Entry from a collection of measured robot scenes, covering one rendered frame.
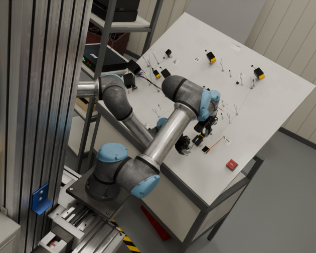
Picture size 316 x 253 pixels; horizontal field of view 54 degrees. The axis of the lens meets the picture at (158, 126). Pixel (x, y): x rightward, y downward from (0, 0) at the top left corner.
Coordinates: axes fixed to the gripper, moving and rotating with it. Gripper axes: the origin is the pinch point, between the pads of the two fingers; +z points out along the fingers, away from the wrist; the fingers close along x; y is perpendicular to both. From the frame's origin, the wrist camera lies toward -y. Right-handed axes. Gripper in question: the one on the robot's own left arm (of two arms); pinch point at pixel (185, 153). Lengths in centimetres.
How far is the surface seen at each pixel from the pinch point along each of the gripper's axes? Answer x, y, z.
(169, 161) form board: -1.9, -13.5, 2.7
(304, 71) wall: 242, 73, 203
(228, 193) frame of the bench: -11.7, 13.9, 40.1
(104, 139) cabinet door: 30, -78, 2
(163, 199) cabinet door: -17.3, -29.1, 26.3
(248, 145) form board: 6.1, 36.6, 13.5
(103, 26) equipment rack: 72, -37, -66
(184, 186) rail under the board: -18.4, -4.2, 9.9
